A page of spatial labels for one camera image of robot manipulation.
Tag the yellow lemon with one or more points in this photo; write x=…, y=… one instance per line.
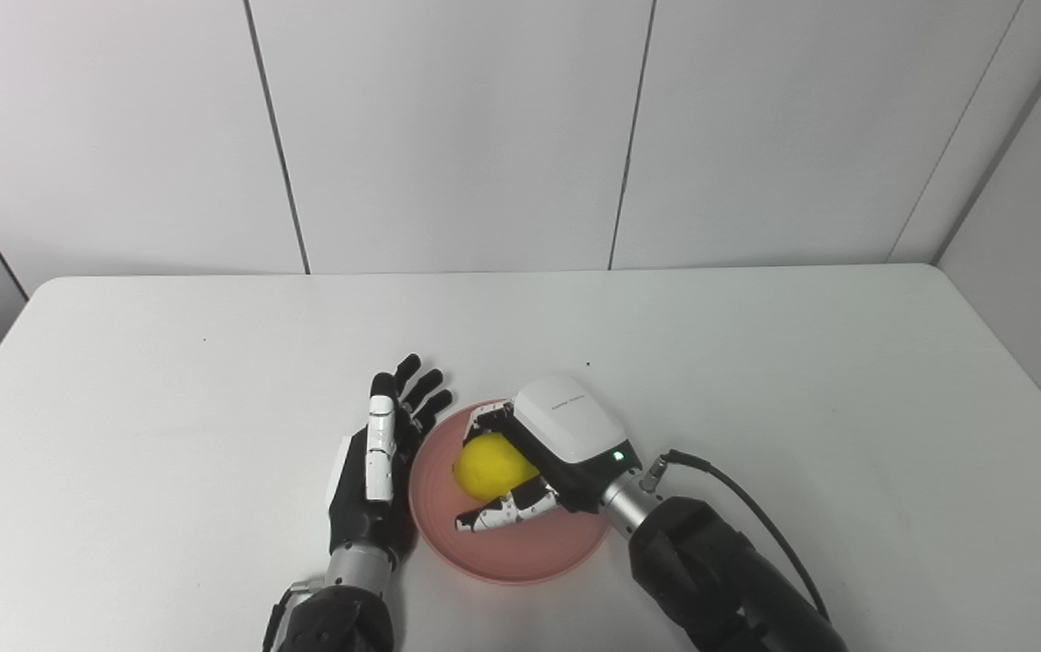
x=491, y=466

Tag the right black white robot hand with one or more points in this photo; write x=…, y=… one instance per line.
x=575, y=435

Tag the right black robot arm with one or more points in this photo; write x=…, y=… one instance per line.
x=720, y=580

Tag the pink round plate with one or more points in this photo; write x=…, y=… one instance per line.
x=530, y=543

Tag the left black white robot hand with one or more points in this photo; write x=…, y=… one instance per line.
x=376, y=489

